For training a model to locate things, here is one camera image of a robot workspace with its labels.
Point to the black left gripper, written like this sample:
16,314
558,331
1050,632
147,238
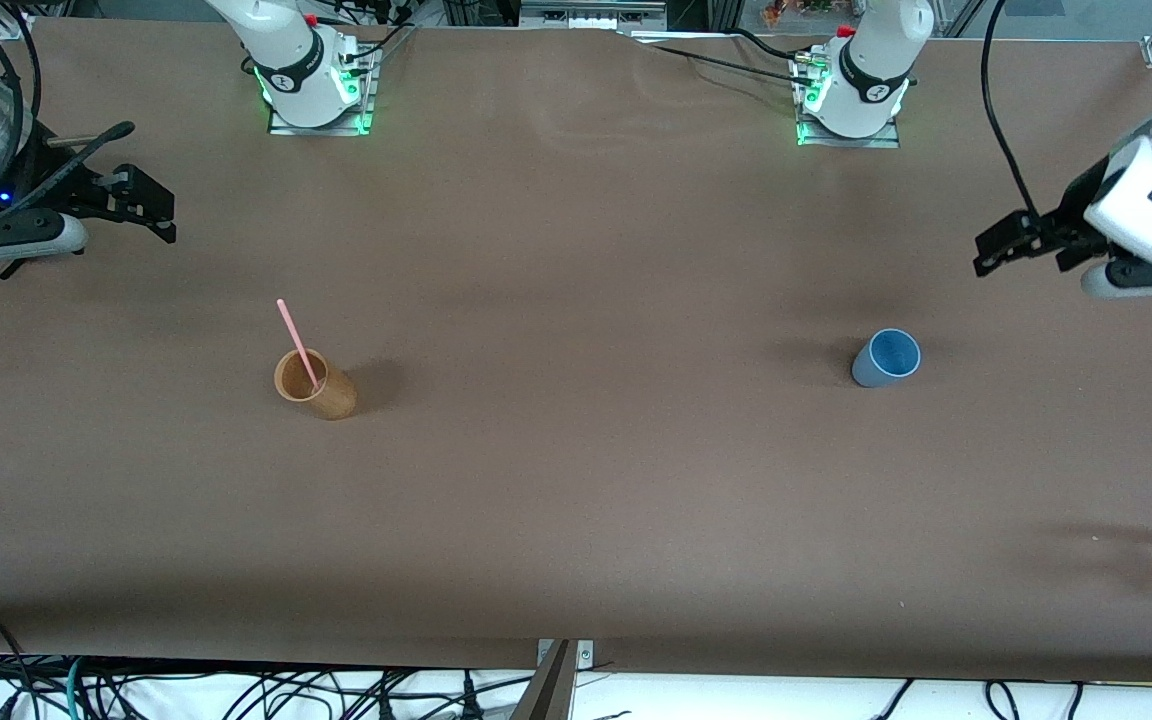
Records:
1073,214

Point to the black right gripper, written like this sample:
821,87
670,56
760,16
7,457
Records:
56,192

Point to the blue cup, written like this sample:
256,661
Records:
886,360

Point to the pink chopstick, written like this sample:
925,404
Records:
294,335

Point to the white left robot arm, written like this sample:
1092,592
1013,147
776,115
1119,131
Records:
871,70

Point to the brown bamboo cup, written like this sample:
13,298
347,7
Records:
326,392

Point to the brown table leg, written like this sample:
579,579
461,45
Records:
548,695

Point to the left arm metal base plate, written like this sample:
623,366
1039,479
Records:
891,138

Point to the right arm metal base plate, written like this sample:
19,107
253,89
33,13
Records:
366,110

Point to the metal table bracket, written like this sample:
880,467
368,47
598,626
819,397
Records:
584,655

